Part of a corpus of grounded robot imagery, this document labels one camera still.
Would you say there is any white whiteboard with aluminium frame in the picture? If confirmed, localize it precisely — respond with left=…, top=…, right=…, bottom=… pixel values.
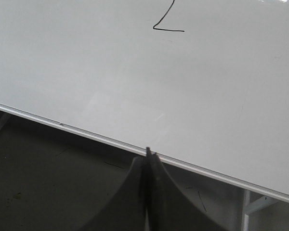
left=0, top=0, right=289, bottom=202

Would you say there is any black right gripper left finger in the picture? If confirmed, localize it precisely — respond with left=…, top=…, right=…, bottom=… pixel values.
left=81, top=157, right=146, bottom=231

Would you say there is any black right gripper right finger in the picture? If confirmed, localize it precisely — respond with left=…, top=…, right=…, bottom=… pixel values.
left=148, top=152, right=223, bottom=231

